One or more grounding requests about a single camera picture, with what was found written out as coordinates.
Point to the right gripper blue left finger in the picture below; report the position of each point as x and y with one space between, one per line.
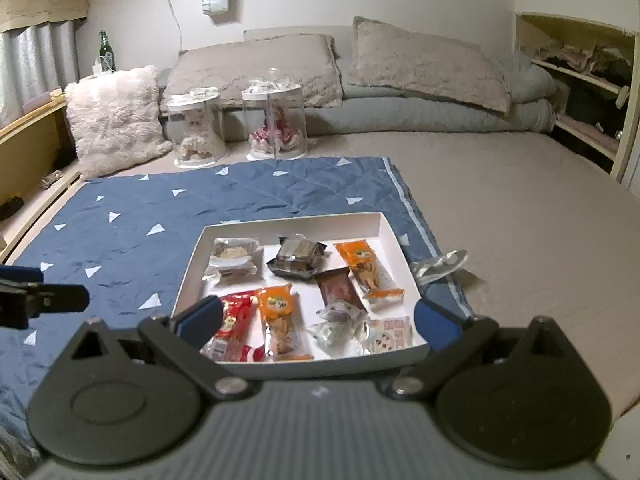
199 323

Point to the beige quilted pillow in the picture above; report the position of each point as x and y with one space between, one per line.
384 55
304 59

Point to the beige quilted pillow left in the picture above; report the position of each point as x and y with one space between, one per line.
304 59

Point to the clear green candy packet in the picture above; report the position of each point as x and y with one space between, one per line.
338 323

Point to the small red snack packet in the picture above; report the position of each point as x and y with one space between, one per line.
252 354

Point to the white printed snack sachet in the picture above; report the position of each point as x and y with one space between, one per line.
383 335

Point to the blue quilted triangle blanket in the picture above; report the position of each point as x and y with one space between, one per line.
129 240

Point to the orange biscuit packet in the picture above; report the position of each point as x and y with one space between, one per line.
369 272
284 333

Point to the crumpled clear plastic wrapper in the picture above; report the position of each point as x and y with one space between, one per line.
431 270

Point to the grey folded duvet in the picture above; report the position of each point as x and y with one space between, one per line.
386 112

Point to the white shallow cardboard box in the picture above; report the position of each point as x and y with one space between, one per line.
329 229

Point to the fluffy white pillow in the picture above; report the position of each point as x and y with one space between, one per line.
114 119

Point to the clear case white doll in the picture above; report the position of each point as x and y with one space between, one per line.
195 128

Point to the clear case pink doll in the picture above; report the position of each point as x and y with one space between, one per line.
274 117

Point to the wooden bedside shelf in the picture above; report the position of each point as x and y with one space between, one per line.
38 165

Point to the wooden wall shelf right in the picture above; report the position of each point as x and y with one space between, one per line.
596 70

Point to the beige quilted pillow right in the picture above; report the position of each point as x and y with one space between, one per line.
384 55

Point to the clear pastry cake packet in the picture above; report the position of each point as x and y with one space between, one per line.
231 257

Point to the brown chocolate packet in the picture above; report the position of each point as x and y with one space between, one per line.
335 286

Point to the beige curtain valance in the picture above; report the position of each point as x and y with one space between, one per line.
18 14

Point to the grey window curtain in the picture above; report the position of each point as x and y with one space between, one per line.
34 61

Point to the green glass bottle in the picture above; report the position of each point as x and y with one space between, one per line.
106 54

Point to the dark brownie cake packet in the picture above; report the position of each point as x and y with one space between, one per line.
297 258

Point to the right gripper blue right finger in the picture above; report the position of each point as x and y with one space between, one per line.
437 326

